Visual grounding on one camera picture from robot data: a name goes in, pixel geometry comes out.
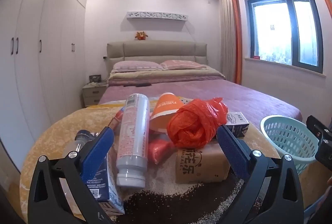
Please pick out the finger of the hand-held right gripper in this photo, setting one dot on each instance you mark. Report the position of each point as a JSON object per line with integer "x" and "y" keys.
{"x": 313, "y": 124}

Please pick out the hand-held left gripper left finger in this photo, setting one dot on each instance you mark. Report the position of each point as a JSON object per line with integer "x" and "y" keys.
{"x": 97, "y": 154}

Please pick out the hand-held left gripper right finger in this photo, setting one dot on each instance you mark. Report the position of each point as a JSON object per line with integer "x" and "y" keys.
{"x": 230, "y": 148}

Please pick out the clear plastic bottle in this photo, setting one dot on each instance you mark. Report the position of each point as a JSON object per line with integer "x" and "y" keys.
{"x": 77, "y": 141}

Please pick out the small blue white box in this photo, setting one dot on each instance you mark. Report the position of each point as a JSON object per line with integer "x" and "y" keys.
{"x": 238, "y": 122}

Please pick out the light green plastic basket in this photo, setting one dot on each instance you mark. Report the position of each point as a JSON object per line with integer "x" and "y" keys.
{"x": 285, "y": 135}

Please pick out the brown paper carton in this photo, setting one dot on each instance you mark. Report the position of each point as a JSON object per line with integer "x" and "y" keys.
{"x": 199, "y": 164}

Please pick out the blue white milk carton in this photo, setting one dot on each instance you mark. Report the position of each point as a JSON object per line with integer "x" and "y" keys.
{"x": 109, "y": 187}

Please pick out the white cylindrical bottle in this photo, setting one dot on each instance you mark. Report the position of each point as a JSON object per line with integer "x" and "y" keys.
{"x": 132, "y": 135}

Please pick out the red tube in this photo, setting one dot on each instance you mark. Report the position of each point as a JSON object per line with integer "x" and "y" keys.
{"x": 118, "y": 116}

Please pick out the orange plastic bag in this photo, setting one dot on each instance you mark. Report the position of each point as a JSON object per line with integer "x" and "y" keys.
{"x": 192, "y": 125}

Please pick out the red plastic packet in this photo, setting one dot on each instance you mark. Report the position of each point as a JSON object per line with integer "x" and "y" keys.
{"x": 160, "y": 150}

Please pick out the orange paper cup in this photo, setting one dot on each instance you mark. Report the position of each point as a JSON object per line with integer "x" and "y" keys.
{"x": 163, "y": 112}

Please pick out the panda printed blanket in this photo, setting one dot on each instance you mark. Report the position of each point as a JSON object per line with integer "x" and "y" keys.
{"x": 64, "y": 125}

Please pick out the beige nightstand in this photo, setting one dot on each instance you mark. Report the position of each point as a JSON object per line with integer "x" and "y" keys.
{"x": 93, "y": 95}

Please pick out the bed with purple cover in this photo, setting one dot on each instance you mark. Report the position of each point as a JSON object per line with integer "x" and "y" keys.
{"x": 207, "y": 91}

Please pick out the pink pillow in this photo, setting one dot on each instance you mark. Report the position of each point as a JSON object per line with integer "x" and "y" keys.
{"x": 134, "y": 65}
{"x": 184, "y": 64}

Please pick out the folded beige quilt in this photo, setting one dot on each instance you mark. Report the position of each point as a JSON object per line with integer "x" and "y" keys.
{"x": 166, "y": 74}

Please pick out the dark framed window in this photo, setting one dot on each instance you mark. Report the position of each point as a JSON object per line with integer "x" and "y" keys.
{"x": 285, "y": 26}

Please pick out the white wardrobe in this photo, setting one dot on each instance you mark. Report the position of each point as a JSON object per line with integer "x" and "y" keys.
{"x": 39, "y": 58}

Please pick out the orange plush toy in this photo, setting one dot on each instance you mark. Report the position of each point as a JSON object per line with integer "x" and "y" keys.
{"x": 141, "y": 35}

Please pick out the dark picture frame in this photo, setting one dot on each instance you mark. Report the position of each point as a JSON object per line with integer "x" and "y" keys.
{"x": 95, "y": 78}

